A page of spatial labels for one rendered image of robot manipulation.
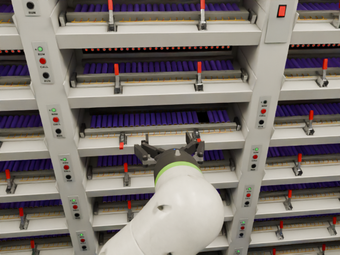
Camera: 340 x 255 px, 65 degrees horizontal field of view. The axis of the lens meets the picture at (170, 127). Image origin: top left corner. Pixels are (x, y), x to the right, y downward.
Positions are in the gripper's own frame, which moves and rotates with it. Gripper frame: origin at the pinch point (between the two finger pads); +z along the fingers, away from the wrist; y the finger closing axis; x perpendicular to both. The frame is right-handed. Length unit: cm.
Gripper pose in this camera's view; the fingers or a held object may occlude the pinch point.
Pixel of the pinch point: (167, 139)
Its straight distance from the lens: 73.7
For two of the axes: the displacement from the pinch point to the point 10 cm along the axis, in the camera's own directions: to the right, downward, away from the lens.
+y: 10.0, -0.4, 0.8
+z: -0.9, -2.7, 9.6
